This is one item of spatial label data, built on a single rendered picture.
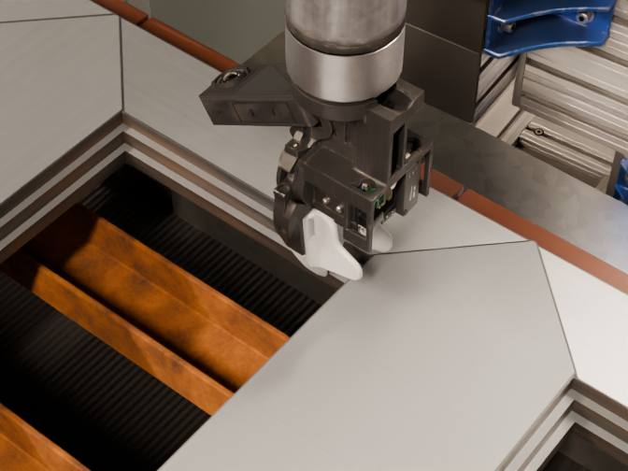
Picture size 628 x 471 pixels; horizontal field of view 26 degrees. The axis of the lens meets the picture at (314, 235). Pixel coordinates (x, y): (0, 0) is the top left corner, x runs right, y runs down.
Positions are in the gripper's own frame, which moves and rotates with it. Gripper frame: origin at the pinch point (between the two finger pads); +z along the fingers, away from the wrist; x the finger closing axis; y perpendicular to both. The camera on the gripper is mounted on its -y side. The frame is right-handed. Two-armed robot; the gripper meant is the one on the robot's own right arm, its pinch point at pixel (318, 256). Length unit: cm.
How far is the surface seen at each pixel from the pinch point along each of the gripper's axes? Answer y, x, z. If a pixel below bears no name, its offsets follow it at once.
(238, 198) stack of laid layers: -10.1, 2.4, 2.2
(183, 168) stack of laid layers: -16.0, 2.3, 2.4
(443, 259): 7.3, 6.2, 0.8
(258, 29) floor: -90, 96, 86
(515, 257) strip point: 11.5, 9.8, 0.8
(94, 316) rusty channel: -19.4, -7.0, 15.7
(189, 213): -30.6, 16.4, 29.8
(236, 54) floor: -88, 88, 86
